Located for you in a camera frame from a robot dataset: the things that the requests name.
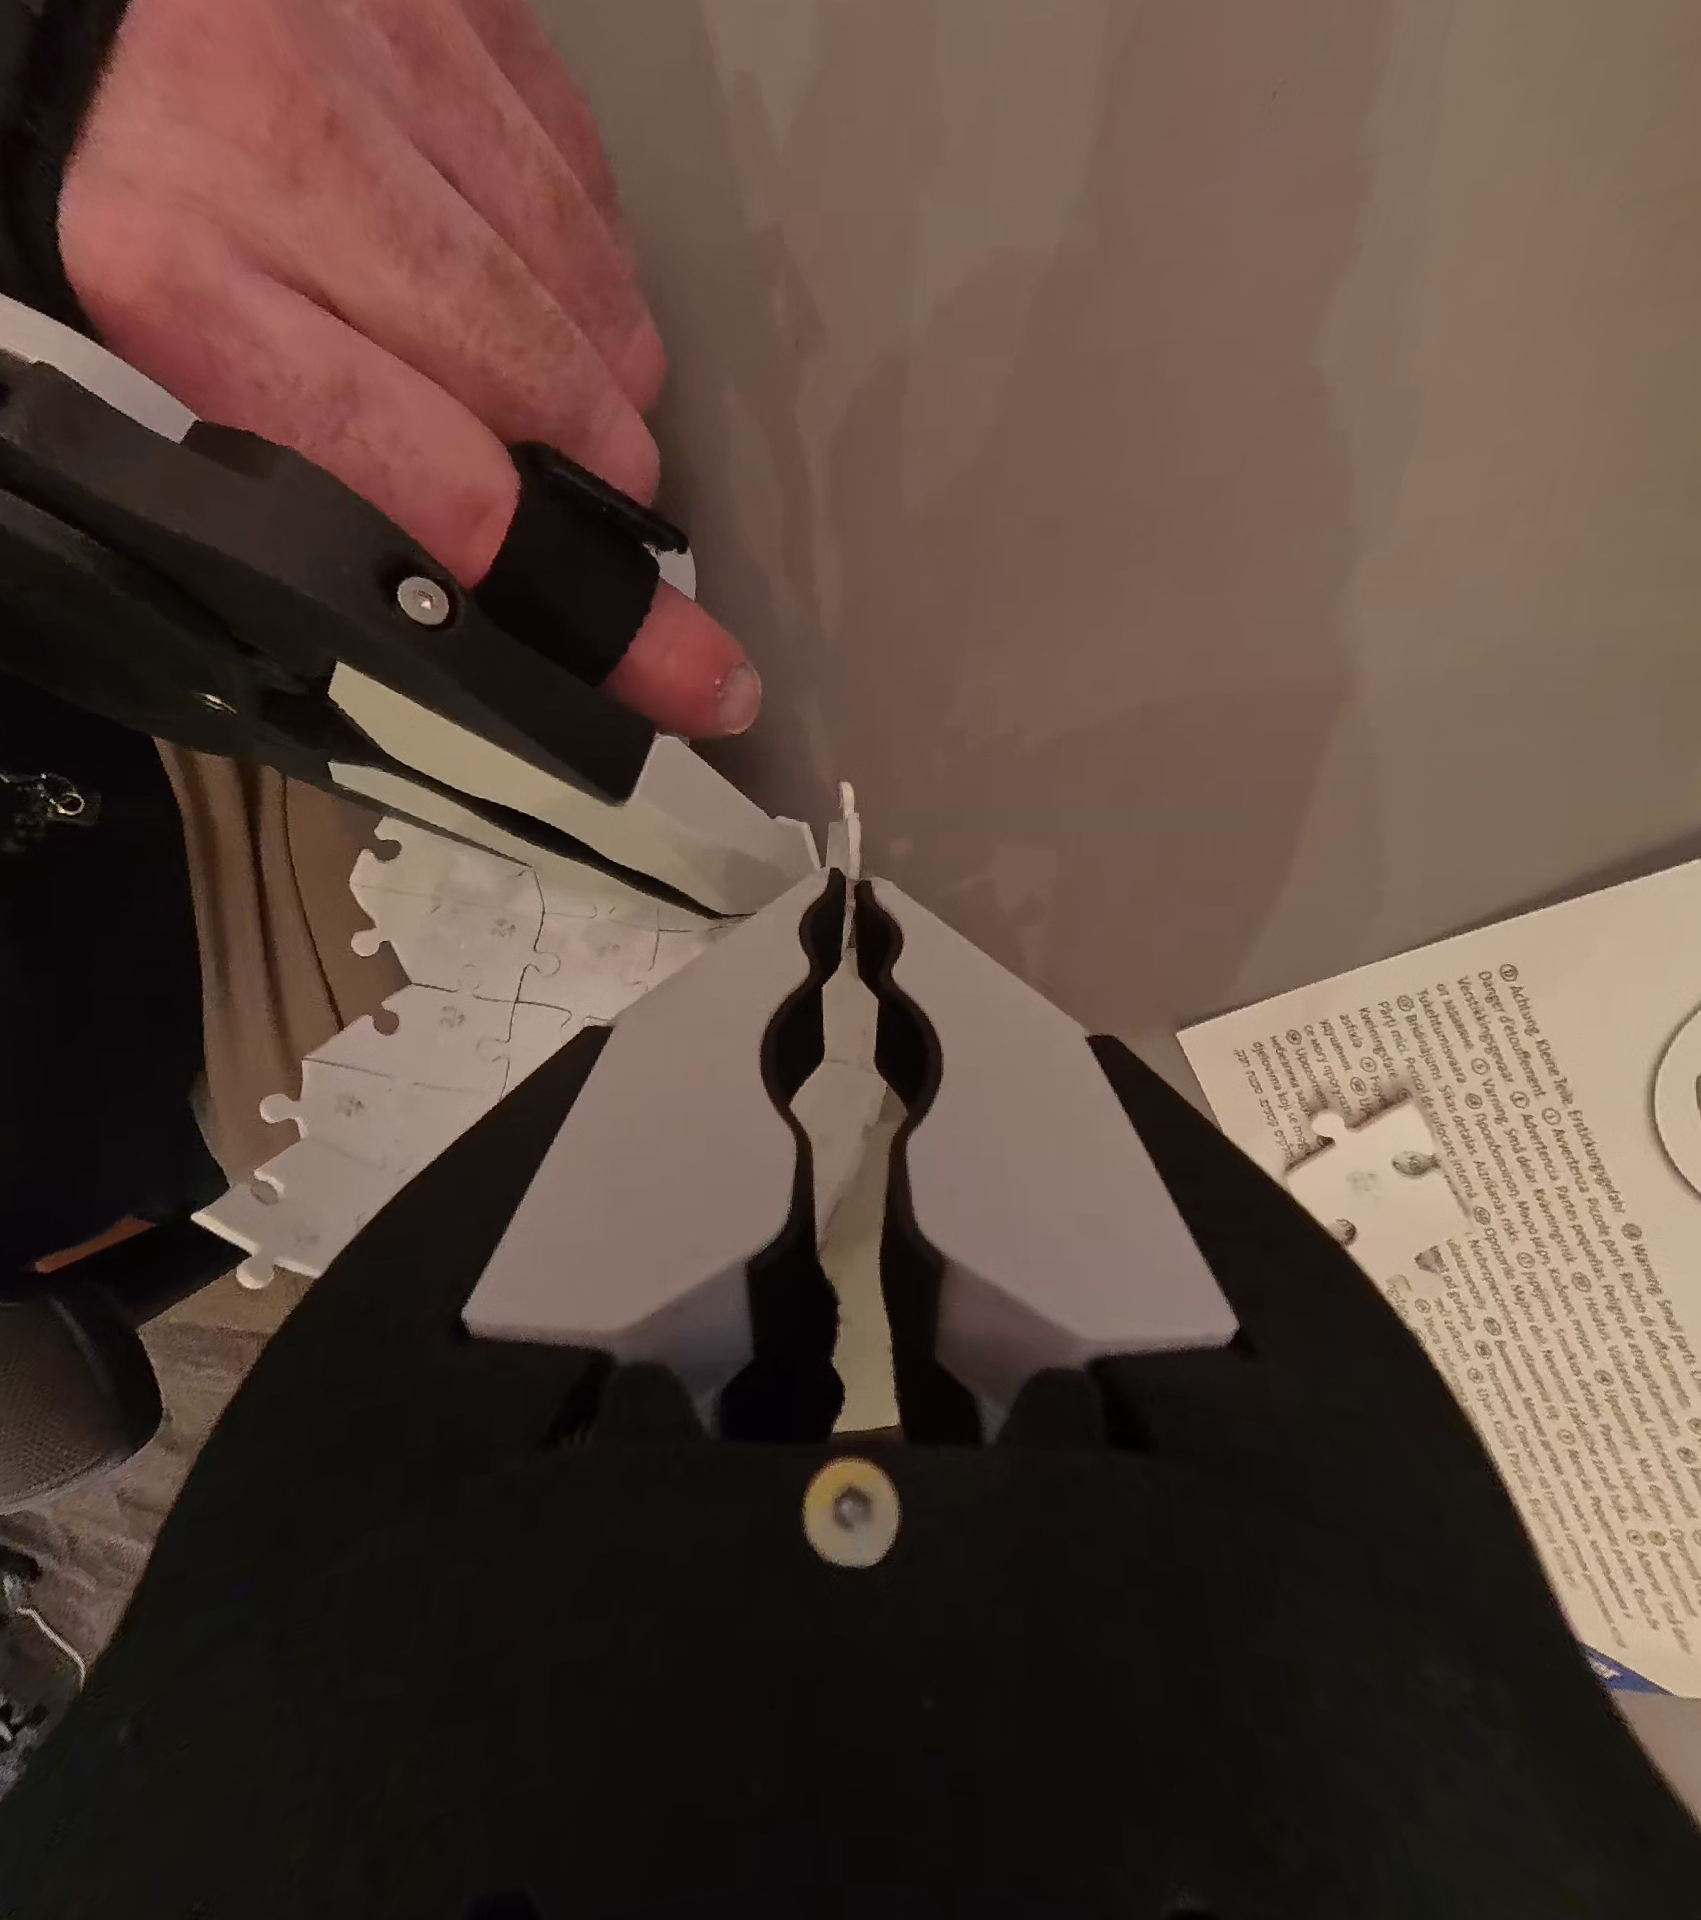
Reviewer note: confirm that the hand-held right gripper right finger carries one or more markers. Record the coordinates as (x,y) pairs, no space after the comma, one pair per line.
(1060,1155)

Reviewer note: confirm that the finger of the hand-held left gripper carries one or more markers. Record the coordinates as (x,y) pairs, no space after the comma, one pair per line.
(491,722)
(520,830)

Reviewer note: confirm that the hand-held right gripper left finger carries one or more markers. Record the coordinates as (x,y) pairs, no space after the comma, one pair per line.
(641,1155)

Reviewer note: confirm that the person's dark clothing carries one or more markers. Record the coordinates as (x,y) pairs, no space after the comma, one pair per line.
(25,977)

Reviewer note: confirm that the person's beige trousers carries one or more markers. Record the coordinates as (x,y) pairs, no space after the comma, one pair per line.
(266,901)

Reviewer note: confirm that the person's left hand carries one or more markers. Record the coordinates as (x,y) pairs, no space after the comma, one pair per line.
(342,225)

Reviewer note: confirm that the printed instruction sheet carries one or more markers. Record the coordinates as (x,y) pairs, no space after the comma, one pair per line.
(1585,1350)

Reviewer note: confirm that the grey mesh object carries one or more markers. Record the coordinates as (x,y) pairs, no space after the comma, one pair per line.
(9,1396)

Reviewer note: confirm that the small white puzzle piece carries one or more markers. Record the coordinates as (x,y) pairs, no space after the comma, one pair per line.
(851,1050)

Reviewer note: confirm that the partly built puzzle ball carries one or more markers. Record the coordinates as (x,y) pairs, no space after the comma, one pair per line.
(446,1034)

